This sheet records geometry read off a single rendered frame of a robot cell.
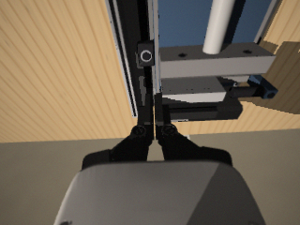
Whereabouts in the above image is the dark grey slotted block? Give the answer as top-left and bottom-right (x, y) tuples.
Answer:
(160, 77), (227, 120)

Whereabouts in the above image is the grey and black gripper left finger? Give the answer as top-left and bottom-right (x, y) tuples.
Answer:
(82, 94), (154, 169)

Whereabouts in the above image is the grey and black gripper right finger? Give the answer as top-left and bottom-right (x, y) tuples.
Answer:
(154, 93), (233, 166)

